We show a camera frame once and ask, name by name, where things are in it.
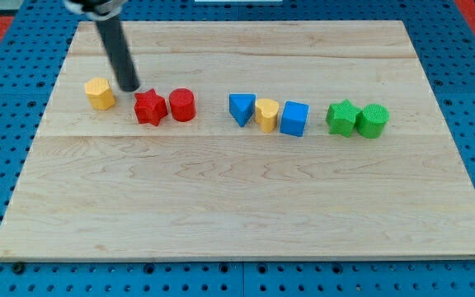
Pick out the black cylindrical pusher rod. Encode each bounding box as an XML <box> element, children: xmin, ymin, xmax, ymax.
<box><xmin>95</xmin><ymin>16</ymin><xmax>140</xmax><ymax>92</ymax></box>

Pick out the silver rod mount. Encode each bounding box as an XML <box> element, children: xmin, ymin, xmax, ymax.
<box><xmin>63</xmin><ymin>0</ymin><xmax>127</xmax><ymax>21</ymax></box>

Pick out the yellow hexagon block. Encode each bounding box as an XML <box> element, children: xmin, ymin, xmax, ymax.
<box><xmin>84</xmin><ymin>78</ymin><xmax>115</xmax><ymax>111</ymax></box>

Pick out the red star block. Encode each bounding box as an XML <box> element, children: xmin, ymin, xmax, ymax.
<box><xmin>134</xmin><ymin>88</ymin><xmax>168</xmax><ymax>126</ymax></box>

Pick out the green star block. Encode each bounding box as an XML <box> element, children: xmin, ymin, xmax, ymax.
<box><xmin>326</xmin><ymin>99</ymin><xmax>362</xmax><ymax>138</ymax></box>

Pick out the red cylinder block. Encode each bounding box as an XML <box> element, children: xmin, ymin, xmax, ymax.
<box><xmin>169</xmin><ymin>88</ymin><xmax>196</xmax><ymax>122</ymax></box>

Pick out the blue triangle block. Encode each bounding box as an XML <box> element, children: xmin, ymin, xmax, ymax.
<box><xmin>228</xmin><ymin>93</ymin><xmax>256</xmax><ymax>127</ymax></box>

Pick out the wooden board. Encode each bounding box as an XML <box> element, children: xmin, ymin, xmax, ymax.
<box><xmin>0</xmin><ymin>21</ymin><xmax>475</xmax><ymax>262</ymax></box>

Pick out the yellow heart block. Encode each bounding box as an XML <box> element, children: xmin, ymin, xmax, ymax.
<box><xmin>255</xmin><ymin>98</ymin><xmax>280</xmax><ymax>133</ymax></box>

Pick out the blue cube block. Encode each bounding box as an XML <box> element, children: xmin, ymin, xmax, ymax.
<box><xmin>280</xmin><ymin>101</ymin><xmax>309</xmax><ymax>137</ymax></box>

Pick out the green cylinder block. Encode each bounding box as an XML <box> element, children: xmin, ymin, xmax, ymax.
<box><xmin>356</xmin><ymin>104</ymin><xmax>389</xmax><ymax>139</ymax></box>

